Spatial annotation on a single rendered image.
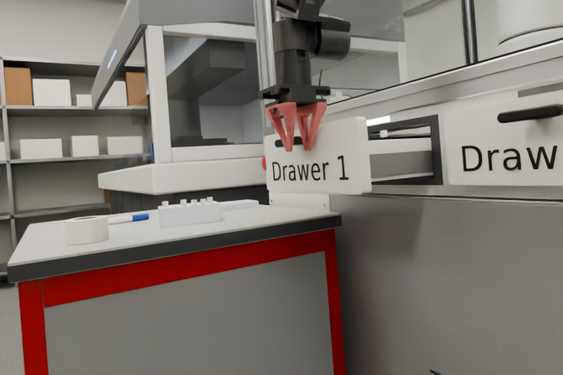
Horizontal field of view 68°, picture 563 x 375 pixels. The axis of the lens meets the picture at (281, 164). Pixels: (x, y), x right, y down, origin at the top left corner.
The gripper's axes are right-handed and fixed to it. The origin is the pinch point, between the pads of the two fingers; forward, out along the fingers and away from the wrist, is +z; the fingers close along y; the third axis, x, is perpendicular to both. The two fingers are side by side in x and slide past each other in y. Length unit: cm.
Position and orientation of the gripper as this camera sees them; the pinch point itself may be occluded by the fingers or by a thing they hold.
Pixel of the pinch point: (298, 146)
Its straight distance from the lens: 66.3
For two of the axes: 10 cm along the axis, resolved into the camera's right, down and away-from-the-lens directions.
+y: 8.7, -0.6, 4.9
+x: -4.9, 0.3, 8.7
